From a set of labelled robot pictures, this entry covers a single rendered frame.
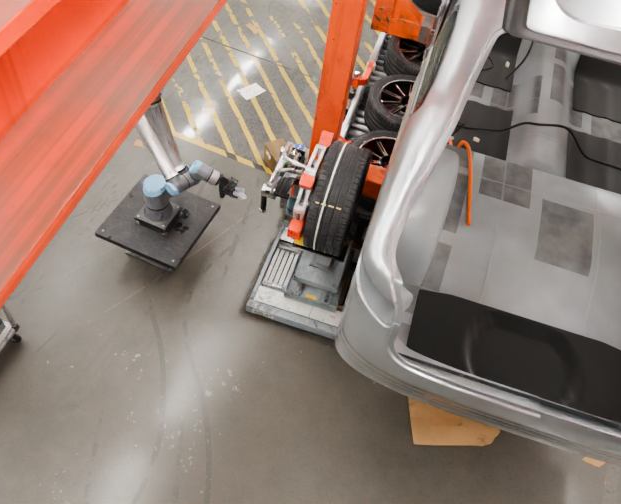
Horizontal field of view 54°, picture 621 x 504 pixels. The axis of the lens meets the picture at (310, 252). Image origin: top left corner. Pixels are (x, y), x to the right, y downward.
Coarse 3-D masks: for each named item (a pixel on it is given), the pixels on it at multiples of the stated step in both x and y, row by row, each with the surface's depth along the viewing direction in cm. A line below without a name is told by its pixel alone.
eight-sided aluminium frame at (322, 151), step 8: (320, 152) 349; (312, 160) 342; (320, 160) 343; (312, 168) 338; (296, 200) 339; (304, 200) 339; (296, 208) 340; (304, 208) 339; (296, 216) 347; (304, 216) 348
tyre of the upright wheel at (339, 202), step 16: (336, 144) 346; (352, 144) 357; (336, 160) 336; (352, 160) 337; (368, 160) 341; (320, 176) 332; (336, 176) 333; (352, 176) 333; (320, 192) 332; (336, 192) 331; (352, 192) 330; (320, 208) 333; (336, 208) 331; (352, 208) 331; (320, 224) 337; (336, 224) 334; (304, 240) 351; (320, 240) 345; (336, 240) 341; (336, 256) 362
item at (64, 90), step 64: (0, 0) 52; (64, 0) 76; (128, 0) 92; (192, 0) 94; (0, 64) 68; (64, 64) 81; (128, 64) 84; (0, 128) 72; (64, 128) 75; (128, 128) 78; (0, 192) 68; (64, 192) 69; (0, 256) 63
